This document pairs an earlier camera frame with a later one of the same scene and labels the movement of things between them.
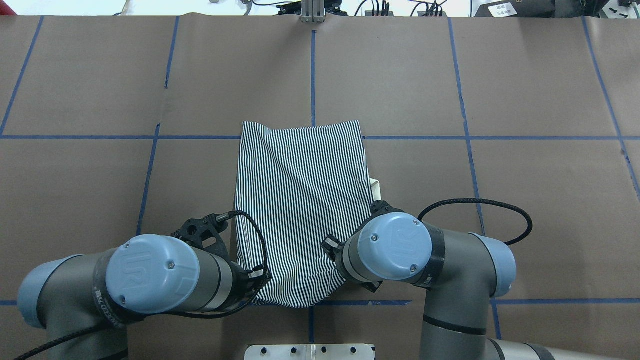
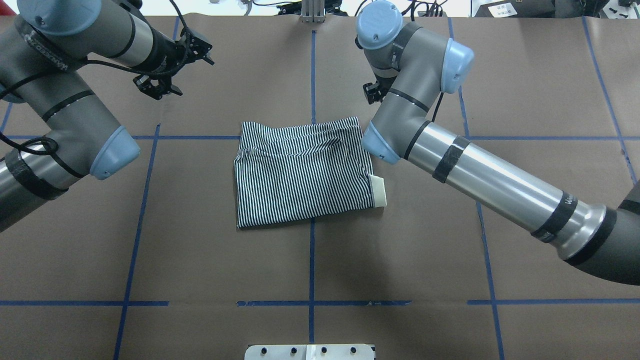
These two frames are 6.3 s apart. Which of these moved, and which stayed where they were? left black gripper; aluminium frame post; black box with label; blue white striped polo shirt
Moved: blue white striped polo shirt; left black gripper
Stayed: black box with label; aluminium frame post
